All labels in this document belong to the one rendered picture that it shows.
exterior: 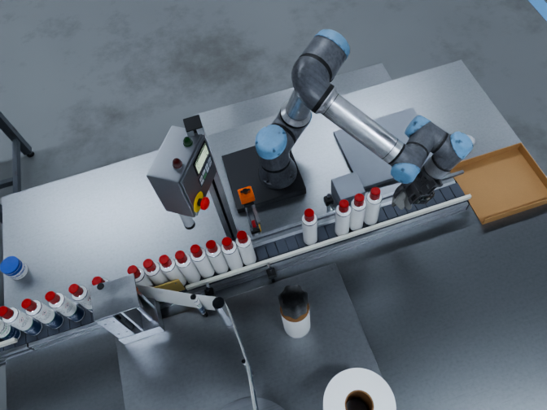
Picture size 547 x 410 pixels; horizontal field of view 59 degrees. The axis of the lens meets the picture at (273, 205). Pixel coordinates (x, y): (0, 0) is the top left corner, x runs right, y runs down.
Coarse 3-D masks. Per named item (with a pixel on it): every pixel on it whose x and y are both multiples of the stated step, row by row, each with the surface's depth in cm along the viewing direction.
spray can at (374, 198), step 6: (372, 192) 161; (378, 192) 161; (366, 198) 165; (372, 198) 163; (378, 198) 163; (366, 204) 168; (372, 204) 164; (378, 204) 164; (366, 210) 170; (372, 210) 168; (378, 210) 169; (366, 216) 173; (372, 216) 172; (378, 216) 175; (366, 222) 177; (372, 222) 175
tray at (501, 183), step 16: (464, 160) 189; (480, 160) 193; (496, 160) 192; (512, 160) 192; (528, 160) 190; (464, 176) 190; (480, 176) 189; (496, 176) 189; (512, 176) 188; (528, 176) 188; (544, 176) 183; (464, 192) 186; (480, 192) 186; (496, 192) 185; (512, 192) 185; (528, 192) 184; (544, 192) 184; (480, 208) 182; (496, 208) 182; (512, 208) 181; (528, 208) 180
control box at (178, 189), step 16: (176, 128) 131; (176, 144) 128; (160, 160) 126; (192, 160) 126; (160, 176) 124; (176, 176) 123; (192, 176) 128; (208, 176) 140; (160, 192) 130; (176, 192) 127; (192, 192) 131; (176, 208) 137; (192, 208) 135
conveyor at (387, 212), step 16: (448, 192) 182; (384, 208) 181; (416, 208) 180; (288, 240) 178; (320, 240) 176; (256, 256) 175; (272, 256) 175; (80, 304) 172; (64, 320) 170; (32, 336) 168; (48, 336) 168
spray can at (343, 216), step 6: (342, 204) 160; (348, 204) 160; (336, 210) 164; (342, 210) 161; (348, 210) 163; (336, 216) 166; (342, 216) 163; (348, 216) 164; (336, 222) 169; (342, 222) 166; (348, 222) 168; (336, 228) 172; (342, 228) 170; (348, 228) 173; (336, 234) 176; (342, 234) 174
